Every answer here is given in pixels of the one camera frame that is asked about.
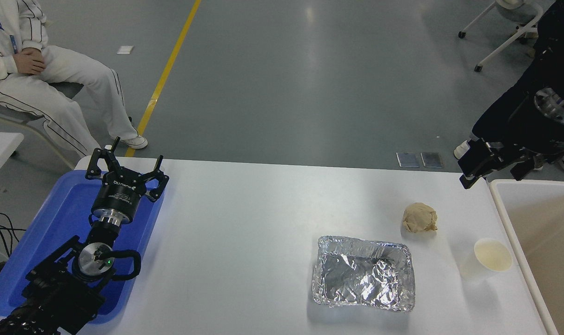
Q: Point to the white paper cup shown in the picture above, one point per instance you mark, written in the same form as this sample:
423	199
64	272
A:
493	256

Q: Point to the person's left hand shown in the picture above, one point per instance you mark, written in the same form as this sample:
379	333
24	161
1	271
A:
33	58

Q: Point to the person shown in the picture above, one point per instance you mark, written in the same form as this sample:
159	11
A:
68	74
495	116

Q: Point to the metal floor plate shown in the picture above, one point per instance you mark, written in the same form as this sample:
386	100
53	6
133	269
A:
408	159
432	160

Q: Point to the white paper scrap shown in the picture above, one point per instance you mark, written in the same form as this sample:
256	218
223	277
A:
125	49

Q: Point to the blue plastic tray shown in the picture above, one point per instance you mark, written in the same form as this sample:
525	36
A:
63	218

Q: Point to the person's right hand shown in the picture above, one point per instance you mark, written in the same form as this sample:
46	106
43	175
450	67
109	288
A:
21	67

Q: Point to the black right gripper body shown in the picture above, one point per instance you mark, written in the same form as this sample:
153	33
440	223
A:
558	139

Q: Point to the crumpled foil tray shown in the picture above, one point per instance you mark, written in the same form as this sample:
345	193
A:
363	274

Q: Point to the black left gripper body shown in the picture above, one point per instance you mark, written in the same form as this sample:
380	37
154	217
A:
116	197

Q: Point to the crumpled tan paper ball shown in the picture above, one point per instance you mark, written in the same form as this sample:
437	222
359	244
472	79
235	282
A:
419	217

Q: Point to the large pale bin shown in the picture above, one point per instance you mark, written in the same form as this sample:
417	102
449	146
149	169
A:
551	242

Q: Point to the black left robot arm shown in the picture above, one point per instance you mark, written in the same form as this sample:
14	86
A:
54	293

